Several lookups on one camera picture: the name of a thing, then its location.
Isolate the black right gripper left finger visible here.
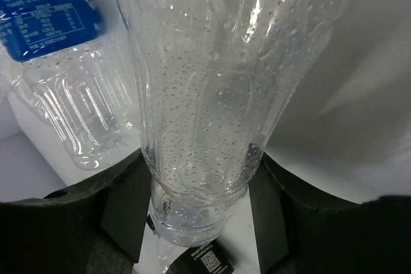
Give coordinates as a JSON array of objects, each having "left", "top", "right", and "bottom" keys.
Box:
[{"left": 1, "top": 150, "right": 151, "bottom": 273}]

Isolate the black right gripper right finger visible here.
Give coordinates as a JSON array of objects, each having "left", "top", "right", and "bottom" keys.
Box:
[{"left": 249, "top": 155, "right": 410, "bottom": 273}]

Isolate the clear plastic bottle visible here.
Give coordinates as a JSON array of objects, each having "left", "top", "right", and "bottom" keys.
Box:
[{"left": 117, "top": 0, "right": 350, "bottom": 247}]

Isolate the small black label bottle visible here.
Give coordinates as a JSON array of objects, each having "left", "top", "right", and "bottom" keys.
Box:
[{"left": 146, "top": 215, "right": 234, "bottom": 274}]

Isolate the blue label Pocari bottle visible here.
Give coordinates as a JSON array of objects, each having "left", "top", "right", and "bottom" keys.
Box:
[{"left": 1, "top": 0, "right": 138, "bottom": 171}]

